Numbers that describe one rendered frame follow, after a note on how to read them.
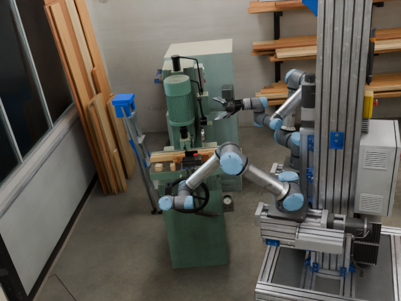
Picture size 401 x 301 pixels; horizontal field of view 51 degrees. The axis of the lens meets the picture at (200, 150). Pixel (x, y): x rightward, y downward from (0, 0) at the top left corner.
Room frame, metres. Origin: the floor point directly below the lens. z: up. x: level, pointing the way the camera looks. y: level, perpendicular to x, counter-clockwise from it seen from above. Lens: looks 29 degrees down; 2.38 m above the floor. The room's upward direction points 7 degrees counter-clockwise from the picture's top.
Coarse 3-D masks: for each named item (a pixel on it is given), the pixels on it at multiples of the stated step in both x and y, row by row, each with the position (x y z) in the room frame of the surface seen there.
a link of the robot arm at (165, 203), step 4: (164, 196) 1.96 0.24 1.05; (168, 196) 1.98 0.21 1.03; (172, 196) 1.97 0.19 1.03; (160, 200) 1.93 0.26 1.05; (164, 200) 1.93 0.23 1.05; (168, 200) 1.93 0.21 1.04; (172, 200) 1.94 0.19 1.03; (160, 204) 1.92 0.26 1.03; (164, 204) 1.92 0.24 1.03; (168, 204) 1.92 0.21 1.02; (172, 204) 1.93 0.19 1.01; (164, 208) 1.91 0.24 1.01; (168, 208) 1.91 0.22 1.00; (172, 208) 1.93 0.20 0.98
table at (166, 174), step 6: (156, 162) 2.62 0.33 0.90; (162, 162) 2.61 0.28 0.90; (168, 162) 2.60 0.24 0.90; (174, 162) 2.59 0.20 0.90; (204, 162) 2.54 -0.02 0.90; (168, 168) 2.52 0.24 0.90; (180, 168) 2.50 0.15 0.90; (150, 174) 2.48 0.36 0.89; (156, 174) 2.48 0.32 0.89; (162, 174) 2.48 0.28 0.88; (168, 174) 2.47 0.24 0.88; (174, 174) 2.47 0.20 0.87; (180, 174) 2.47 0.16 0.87; (216, 174) 2.45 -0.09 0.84; (204, 180) 2.36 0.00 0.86
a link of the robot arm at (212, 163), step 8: (224, 144) 2.02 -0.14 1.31; (216, 152) 2.05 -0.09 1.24; (208, 160) 2.07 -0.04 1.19; (216, 160) 2.03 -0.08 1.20; (200, 168) 2.06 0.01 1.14; (208, 168) 2.04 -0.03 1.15; (216, 168) 2.04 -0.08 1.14; (192, 176) 2.07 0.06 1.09; (200, 176) 2.04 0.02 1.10; (208, 176) 2.05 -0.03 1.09; (184, 184) 2.07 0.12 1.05; (192, 184) 2.04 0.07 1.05
